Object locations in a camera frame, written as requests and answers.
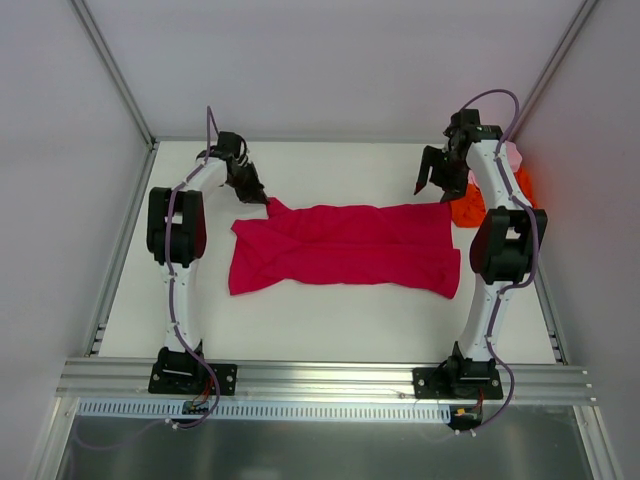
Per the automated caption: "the orange t shirt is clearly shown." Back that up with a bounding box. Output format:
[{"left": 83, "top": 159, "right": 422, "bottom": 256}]
[{"left": 448, "top": 166, "right": 538, "bottom": 229}]

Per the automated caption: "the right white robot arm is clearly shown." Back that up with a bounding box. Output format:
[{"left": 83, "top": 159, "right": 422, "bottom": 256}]
[{"left": 412, "top": 108, "right": 548, "bottom": 400}]

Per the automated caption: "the pink t shirt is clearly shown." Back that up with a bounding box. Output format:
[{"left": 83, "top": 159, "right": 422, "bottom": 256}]
[{"left": 468, "top": 141, "right": 522, "bottom": 187}]

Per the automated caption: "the white slotted cable duct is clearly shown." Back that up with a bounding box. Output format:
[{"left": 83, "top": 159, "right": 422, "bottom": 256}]
[{"left": 77, "top": 398, "right": 451, "bottom": 424}]

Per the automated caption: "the aluminium mounting rail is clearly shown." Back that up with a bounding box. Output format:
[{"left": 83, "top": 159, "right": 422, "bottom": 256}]
[{"left": 55, "top": 356, "right": 598, "bottom": 406}]

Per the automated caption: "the magenta t shirt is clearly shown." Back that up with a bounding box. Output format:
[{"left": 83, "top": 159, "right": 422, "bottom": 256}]
[{"left": 228, "top": 197, "right": 461, "bottom": 299}]

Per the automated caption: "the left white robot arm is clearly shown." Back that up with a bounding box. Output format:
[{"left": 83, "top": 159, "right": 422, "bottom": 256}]
[{"left": 146, "top": 131, "right": 268, "bottom": 394}]

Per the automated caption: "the aluminium frame post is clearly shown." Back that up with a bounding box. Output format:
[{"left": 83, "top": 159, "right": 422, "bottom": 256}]
[
  {"left": 69, "top": 0, "right": 156, "bottom": 150},
  {"left": 508, "top": 0, "right": 600, "bottom": 141}
]

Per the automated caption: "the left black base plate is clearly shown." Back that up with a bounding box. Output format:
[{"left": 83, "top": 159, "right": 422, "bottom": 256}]
[{"left": 147, "top": 359, "right": 237, "bottom": 396}]

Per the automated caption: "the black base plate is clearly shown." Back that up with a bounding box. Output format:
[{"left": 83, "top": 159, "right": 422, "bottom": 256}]
[
  {"left": 412, "top": 366, "right": 504, "bottom": 400},
  {"left": 147, "top": 359, "right": 237, "bottom": 396}
]

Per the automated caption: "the right aluminium frame post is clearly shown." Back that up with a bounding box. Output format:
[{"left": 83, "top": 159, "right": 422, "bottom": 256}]
[{"left": 508, "top": 0, "right": 600, "bottom": 141}]

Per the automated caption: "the left aluminium frame post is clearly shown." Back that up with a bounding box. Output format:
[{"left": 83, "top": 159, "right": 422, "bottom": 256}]
[{"left": 69, "top": 0, "right": 156, "bottom": 150}]

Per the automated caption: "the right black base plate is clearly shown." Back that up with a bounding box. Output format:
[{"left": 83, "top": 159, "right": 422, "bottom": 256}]
[{"left": 412, "top": 366, "right": 504, "bottom": 400}]

